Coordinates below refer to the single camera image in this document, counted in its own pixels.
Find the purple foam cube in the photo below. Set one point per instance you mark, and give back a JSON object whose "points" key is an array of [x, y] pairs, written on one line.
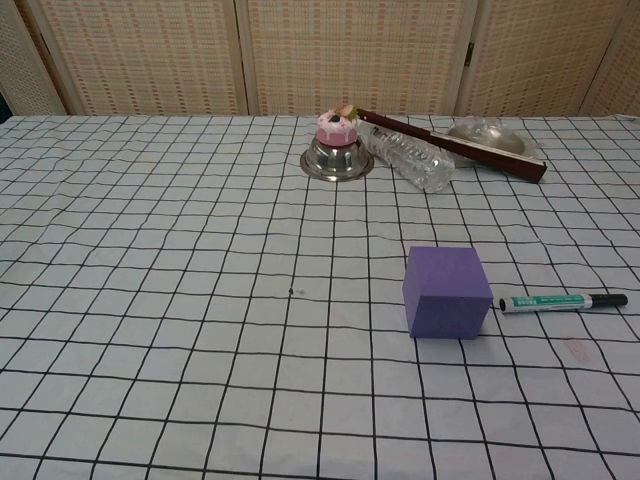
{"points": [[445, 295]]}

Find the green white marker pen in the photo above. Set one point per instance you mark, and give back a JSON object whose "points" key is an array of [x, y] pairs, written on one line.
{"points": [[550, 302]]}

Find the inverted steel bowl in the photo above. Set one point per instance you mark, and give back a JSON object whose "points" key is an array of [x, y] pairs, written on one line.
{"points": [[335, 164]]}

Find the pink toy cake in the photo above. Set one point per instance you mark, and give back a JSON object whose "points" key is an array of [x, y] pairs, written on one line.
{"points": [[336, 131]]}

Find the clear plastic bottle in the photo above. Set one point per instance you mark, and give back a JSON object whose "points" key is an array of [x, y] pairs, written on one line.
{"points": [[417, 161]]}

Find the blue checkered tablecloth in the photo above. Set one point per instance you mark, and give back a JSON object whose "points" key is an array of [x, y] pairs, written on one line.
{"points": [[150, 300]]}

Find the woven folding screen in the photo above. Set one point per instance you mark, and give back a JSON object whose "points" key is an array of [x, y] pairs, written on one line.
{"points": [[350, 55]]}

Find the dark red long box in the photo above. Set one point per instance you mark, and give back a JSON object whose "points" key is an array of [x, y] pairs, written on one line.
{"points": [[500, 161]]}

